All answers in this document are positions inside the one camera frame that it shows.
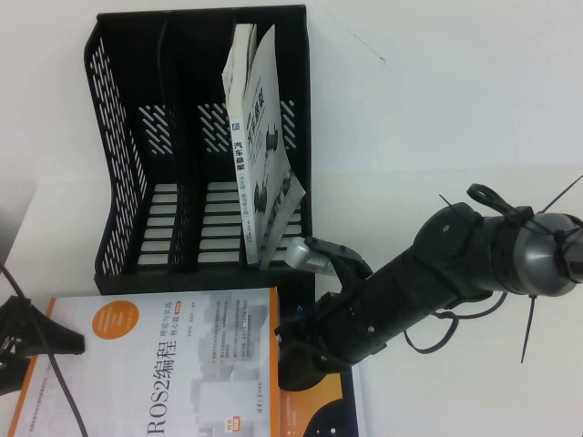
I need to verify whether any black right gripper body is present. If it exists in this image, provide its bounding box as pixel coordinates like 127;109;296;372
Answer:
313;272;388;365

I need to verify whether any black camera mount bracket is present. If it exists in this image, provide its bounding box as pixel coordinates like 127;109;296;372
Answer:
304;235;373;292

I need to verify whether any white car suspension book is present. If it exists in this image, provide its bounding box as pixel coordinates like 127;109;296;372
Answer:
221;23;307;270

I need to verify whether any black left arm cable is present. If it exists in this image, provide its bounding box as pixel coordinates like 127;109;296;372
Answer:
0;265;88;437

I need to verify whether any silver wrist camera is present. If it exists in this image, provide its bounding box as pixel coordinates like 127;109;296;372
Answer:
284;236;333;277

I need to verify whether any dark book with orange stripe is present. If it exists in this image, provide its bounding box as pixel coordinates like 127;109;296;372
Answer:
277;363;362;437

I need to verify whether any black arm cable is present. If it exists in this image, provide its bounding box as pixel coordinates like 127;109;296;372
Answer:
465;182;535;220
0;265;88;437

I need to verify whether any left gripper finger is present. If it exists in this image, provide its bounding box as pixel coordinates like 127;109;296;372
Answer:
13;295;87;355

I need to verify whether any white orange ROS2 book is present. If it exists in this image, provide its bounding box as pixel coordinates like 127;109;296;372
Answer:
8;286;281;437

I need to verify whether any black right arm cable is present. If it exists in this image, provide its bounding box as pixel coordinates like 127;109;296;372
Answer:
465;182;535;220

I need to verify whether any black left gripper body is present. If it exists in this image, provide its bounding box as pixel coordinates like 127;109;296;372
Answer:
0;300;33;396

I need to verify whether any black plastic book stand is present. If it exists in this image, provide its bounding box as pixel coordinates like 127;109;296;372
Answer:
83;5;317;305

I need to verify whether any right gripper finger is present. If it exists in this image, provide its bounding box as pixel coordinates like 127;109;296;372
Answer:
277;343;350;391
278;309;327;350

